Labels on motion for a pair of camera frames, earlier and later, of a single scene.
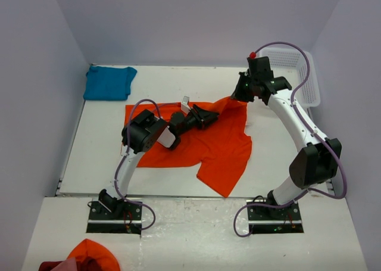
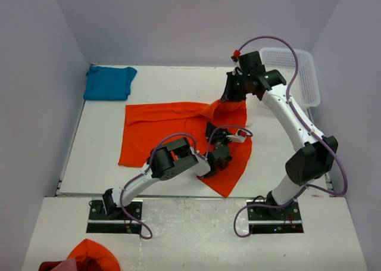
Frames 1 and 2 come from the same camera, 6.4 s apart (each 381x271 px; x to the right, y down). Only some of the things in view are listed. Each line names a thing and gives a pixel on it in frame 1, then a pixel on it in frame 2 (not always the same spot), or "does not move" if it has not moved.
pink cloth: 68,264 does not move
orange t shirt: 224,148 does not move
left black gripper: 208,118 to 219,134
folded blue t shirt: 106,83 does not move
